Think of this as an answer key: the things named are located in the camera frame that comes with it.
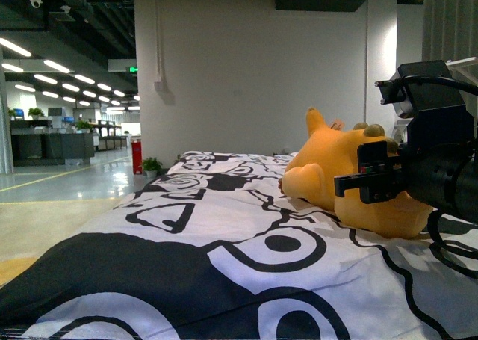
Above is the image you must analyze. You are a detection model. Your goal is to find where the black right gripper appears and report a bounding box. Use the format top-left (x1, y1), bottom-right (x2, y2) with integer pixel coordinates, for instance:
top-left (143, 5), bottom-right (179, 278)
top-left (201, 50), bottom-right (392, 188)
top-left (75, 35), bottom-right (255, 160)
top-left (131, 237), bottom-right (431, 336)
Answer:
top-left (334, 140), bottom-right (405, 204)

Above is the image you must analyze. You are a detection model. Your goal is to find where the orange plush dinosaur toy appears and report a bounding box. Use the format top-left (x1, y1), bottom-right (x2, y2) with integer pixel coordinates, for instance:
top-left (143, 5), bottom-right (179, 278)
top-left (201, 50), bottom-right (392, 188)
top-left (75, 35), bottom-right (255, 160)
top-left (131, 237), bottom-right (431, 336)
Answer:
top-left (280, 108), bottom-right (432, 239)

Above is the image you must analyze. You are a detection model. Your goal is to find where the black and white duvet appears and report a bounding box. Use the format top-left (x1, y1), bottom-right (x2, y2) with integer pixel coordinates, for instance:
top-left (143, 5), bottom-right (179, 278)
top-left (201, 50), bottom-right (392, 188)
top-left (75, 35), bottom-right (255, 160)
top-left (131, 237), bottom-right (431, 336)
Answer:
top-left (1, 152), bottom-right (477, 339)

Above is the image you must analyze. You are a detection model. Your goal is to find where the potted plant left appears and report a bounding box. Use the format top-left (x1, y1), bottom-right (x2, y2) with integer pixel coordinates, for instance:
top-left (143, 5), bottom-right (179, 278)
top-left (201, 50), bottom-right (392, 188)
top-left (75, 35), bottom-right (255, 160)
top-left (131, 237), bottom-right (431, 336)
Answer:
top-left (141, 157), bottom-right (162, 179)

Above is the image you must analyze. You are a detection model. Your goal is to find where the red fire extinguisher cabinet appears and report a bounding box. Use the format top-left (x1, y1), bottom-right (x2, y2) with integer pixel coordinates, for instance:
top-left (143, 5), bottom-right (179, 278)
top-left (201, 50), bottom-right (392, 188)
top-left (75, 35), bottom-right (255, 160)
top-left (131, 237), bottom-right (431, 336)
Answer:
top-left (131, 140), bottom-right (143, 175)

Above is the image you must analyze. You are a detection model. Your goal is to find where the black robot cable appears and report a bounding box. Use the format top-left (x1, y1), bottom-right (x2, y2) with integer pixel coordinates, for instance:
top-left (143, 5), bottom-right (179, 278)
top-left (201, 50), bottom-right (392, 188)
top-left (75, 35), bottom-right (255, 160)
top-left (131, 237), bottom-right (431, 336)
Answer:
top-left (401, 75), bottom-right (478, 278)

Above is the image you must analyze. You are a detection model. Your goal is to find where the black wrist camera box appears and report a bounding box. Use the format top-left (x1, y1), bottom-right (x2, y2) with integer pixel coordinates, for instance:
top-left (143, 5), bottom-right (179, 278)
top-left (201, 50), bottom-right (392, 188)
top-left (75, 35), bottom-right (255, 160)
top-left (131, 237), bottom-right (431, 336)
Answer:
top-left (375, 60), bottom-right (474, 119)

